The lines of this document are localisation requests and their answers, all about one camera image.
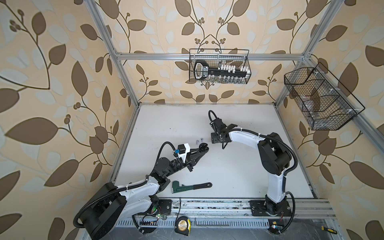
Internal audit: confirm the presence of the green pipe wrench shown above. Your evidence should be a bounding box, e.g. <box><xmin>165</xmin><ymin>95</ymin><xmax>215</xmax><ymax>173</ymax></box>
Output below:
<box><xmin>172</xmin><ymin>181</ymin><xmax>213</xmax><ymax>194</ymax></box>

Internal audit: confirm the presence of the side wire basket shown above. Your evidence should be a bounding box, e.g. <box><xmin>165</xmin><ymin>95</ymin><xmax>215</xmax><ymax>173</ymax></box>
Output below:
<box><xmin>284</xmin><ymin>62</ymin><xmax>366</xmax><ymax>131</ymax></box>

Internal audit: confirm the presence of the yellow black tape measure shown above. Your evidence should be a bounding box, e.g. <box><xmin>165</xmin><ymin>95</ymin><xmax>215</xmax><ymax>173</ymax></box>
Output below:
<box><xmin>175</xmin><ymin>216</ymin><xmax>191</xmax><ymax>236</ymax></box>

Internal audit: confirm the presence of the back wire basket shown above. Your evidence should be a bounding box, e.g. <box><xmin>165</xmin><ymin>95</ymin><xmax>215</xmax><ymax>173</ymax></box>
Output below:
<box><xmin>189</xmin><ymin>48</ymin><xmax>252</xmax><ymax>85</ymax></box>

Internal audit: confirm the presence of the black round earbud case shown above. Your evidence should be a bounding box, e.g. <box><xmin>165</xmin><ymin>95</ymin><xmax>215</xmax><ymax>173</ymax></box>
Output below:
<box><xmin>199</xmin><ymin>143</ymin><xmax>209</xmax><ymax>152</ymax></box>

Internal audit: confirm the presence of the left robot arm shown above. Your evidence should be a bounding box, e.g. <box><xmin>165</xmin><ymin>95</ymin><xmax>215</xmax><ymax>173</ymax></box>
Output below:
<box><xmin>73</xmin><ymin>142</ymin><xmax>209</xmax><ymax>240</ymax></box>

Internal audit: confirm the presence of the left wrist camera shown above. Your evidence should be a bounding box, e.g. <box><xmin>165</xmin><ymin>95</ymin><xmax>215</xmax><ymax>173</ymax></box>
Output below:
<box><xmin>174</xmin><ymin>144</ymin><xmax>191</xmax><ymax>163</ymax></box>

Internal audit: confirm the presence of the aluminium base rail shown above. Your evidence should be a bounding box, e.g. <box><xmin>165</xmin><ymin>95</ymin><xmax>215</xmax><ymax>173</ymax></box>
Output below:
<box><xmin>101</xmin><ymin>198</ymin><xmax>337</xmax><ymax>231</ymax></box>

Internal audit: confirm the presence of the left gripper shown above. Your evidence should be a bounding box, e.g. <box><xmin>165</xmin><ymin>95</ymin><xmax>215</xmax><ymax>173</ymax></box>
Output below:
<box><xmin>164</xmin><ymin>148</ymin><xmax>204</xmax><ymax>180</ymax></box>

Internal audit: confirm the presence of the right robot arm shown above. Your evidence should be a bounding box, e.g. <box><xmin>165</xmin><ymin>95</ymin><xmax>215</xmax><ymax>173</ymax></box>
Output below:
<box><xmin>208</xmin><ymin>110</ymin><xmax>298</xmax><ymax>235</ymax></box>

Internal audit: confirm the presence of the yellow black screwdriver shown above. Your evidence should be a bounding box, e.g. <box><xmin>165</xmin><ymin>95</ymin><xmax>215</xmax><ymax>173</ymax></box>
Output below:
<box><xmin>321</xmin><ymin>226</ymin><xmax>338</xmax><ymax>235</ymax></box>

